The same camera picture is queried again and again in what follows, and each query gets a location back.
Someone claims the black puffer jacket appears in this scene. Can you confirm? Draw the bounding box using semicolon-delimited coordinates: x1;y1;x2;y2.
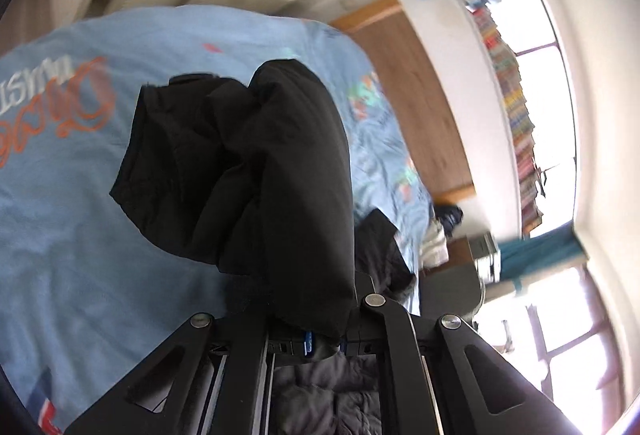
111;59;416;434

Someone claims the white clothes pile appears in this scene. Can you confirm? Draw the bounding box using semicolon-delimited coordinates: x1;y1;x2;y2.
419;219;449;269

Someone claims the grey desk chair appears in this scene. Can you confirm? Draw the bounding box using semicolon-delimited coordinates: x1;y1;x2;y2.
419;263;486;323

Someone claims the white printer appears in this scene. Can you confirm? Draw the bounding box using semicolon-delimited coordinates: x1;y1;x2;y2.
468;231;501;285

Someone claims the teal curtain right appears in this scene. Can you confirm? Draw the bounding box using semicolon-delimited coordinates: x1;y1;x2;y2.
498;223;586;281

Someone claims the blue cartoon print bed cover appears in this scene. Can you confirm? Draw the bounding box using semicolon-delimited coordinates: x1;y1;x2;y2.
1;5;432;434

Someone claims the wooden headboard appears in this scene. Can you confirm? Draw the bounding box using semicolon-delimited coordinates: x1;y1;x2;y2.
331;0;476;206

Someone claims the row of books on shelf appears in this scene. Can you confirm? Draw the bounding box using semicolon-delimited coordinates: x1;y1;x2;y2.
464;0;542;237

